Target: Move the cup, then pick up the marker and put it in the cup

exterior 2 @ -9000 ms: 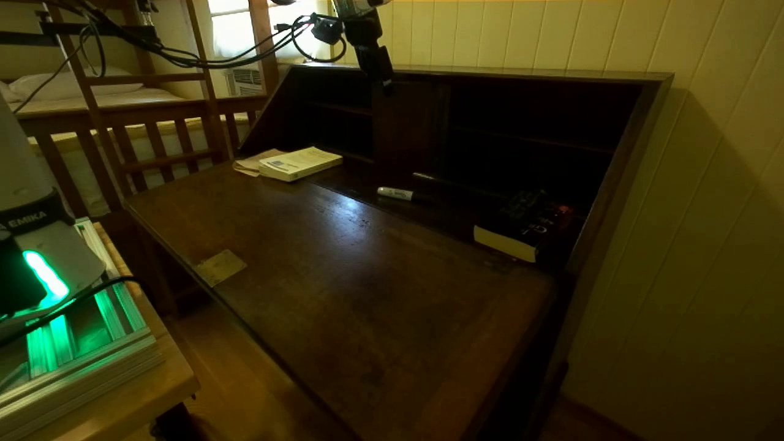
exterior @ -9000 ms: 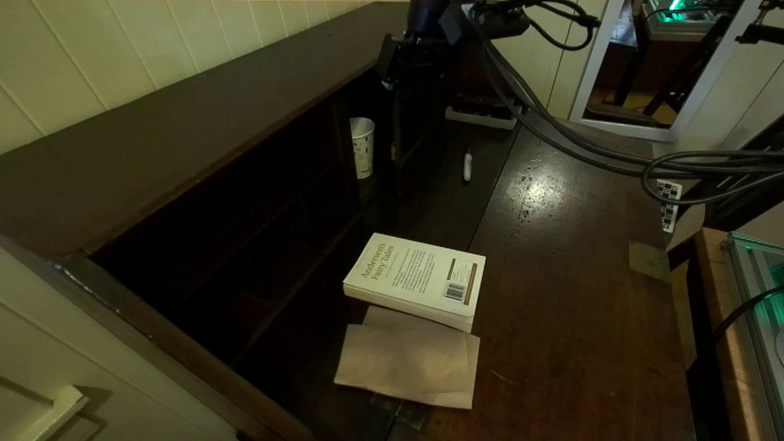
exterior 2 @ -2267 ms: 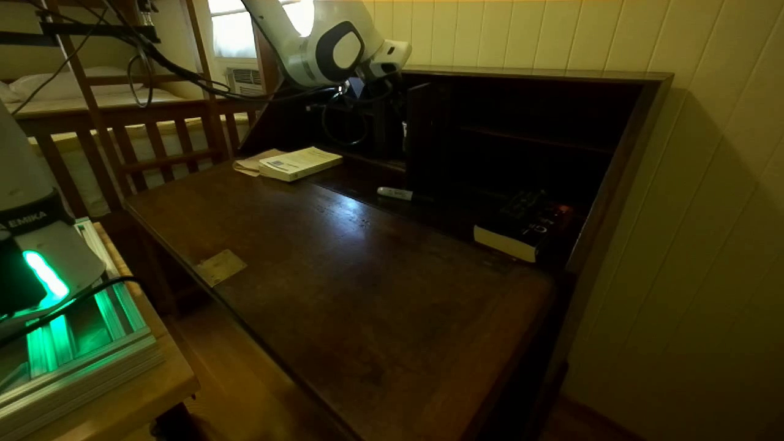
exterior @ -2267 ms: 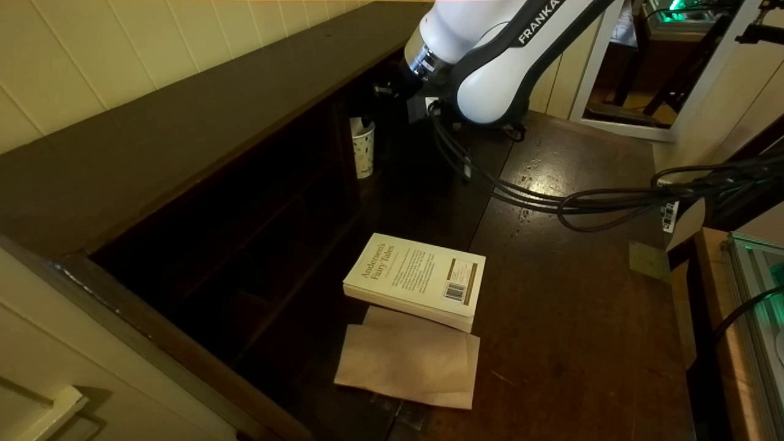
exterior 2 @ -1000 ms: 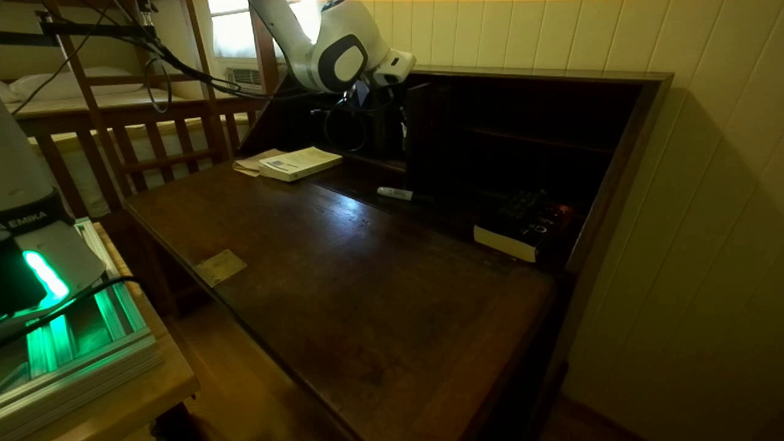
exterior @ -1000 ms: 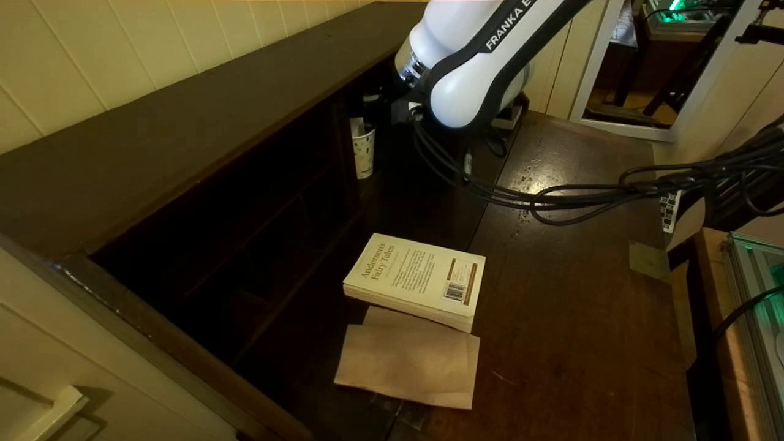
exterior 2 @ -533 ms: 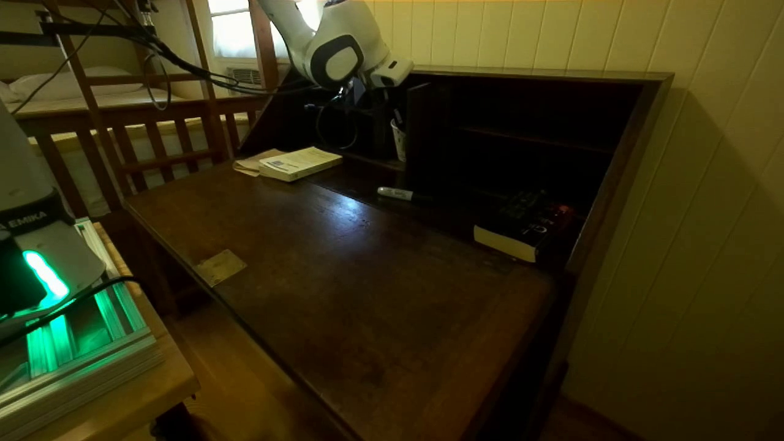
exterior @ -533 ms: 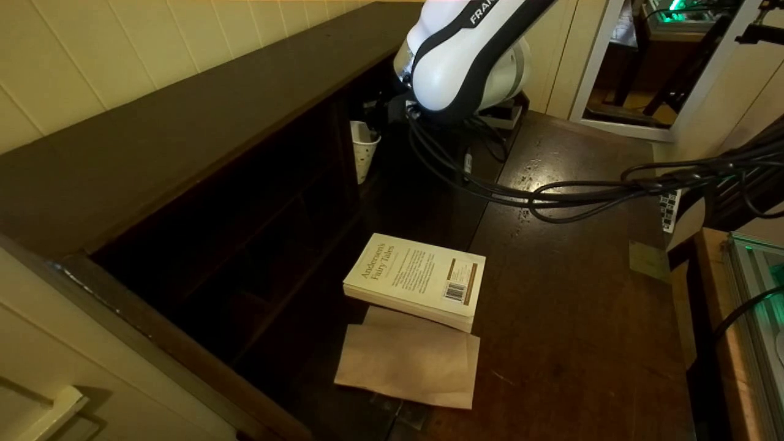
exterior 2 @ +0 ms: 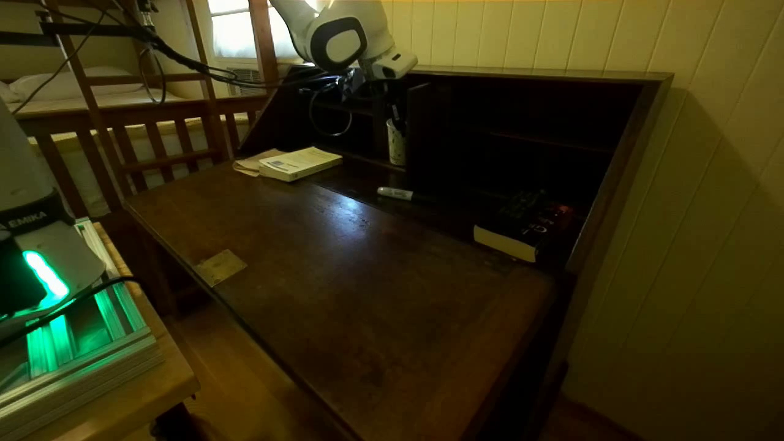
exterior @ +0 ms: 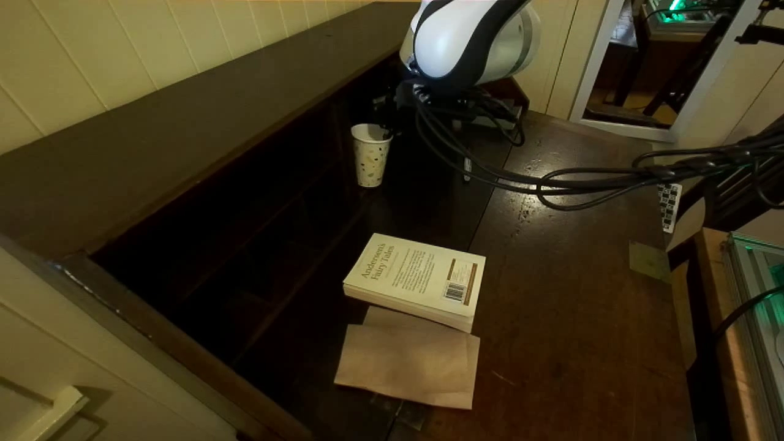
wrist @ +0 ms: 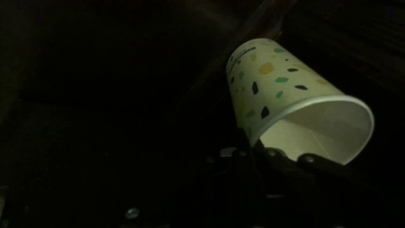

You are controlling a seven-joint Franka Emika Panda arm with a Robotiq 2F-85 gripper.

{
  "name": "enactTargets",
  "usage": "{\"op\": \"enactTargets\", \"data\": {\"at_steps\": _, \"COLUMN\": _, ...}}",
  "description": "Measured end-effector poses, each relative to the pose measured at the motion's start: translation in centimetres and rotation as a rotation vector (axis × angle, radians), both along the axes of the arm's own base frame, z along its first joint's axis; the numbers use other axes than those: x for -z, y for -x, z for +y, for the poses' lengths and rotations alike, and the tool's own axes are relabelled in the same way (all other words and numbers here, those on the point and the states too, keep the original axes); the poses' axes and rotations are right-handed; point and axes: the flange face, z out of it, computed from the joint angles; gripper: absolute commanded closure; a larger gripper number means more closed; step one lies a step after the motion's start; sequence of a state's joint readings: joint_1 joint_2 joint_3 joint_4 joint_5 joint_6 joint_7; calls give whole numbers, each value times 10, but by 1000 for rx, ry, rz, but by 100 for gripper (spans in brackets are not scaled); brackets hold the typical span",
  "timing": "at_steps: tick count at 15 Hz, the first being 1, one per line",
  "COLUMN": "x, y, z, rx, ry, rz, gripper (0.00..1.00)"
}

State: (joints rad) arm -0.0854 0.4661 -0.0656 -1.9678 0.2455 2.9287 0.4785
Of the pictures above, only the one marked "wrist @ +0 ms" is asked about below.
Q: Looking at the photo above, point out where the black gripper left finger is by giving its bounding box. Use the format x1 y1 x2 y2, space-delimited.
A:
219 126 255 181

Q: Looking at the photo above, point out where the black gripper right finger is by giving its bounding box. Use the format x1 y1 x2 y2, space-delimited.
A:
253 141 353 183

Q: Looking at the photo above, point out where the speckled white paper cup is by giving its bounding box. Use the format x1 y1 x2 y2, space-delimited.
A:
224 37 376 167

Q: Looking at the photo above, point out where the dark wooden secretary desk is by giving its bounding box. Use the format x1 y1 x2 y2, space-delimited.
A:
0 0 405 228

